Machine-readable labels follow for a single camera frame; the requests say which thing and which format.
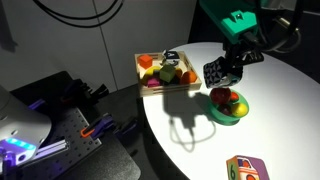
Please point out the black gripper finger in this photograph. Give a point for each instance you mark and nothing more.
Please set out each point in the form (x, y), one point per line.
(228, 61)
(238, 71)

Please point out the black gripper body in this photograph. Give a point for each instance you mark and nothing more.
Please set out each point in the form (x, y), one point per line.
(245, 53)

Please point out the white robot base blue light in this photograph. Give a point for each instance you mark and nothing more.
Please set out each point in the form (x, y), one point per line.
(20, 126)

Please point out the small black white letter block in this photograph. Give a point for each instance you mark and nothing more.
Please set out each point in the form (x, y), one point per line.
(171, 57)

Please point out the wooden tray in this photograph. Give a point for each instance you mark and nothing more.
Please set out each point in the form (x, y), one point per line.
(173, 89)

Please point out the colourful number soft block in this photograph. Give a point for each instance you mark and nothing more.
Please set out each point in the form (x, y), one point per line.
(248, 168)

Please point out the small red toy fruit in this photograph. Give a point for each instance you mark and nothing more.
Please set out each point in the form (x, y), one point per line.
(234, 97)

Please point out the red toy apple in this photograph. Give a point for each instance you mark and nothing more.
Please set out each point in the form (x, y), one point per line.
(220, 95)

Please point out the yellow toy lemon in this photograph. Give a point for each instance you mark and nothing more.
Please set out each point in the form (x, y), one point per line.
(240, 109)

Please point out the dark red toy plum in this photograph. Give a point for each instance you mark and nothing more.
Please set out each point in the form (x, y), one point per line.
(226, 109)

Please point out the orange toy ball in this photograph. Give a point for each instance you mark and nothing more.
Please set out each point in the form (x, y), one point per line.
(188, 77)

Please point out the green bowl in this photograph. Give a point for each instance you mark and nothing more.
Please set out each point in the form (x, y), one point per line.
(226, 119)

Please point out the small yellow toy fruit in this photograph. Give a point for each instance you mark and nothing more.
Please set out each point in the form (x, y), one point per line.
(179, 73)

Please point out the lime green cube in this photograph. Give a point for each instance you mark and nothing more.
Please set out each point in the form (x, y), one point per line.
(167, 73)

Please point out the magenta cube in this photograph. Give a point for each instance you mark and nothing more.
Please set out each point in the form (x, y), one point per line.
(153, 82)

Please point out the yellow toy banana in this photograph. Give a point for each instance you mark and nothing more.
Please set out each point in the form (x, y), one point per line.
(146, 75)

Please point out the orange-red cube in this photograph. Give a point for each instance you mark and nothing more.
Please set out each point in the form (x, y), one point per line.
(145, 61)

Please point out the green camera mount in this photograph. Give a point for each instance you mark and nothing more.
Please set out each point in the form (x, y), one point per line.
(233, 16)

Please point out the aluminium rail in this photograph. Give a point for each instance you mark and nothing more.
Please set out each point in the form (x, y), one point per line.
(36, 104)
(51, 149)

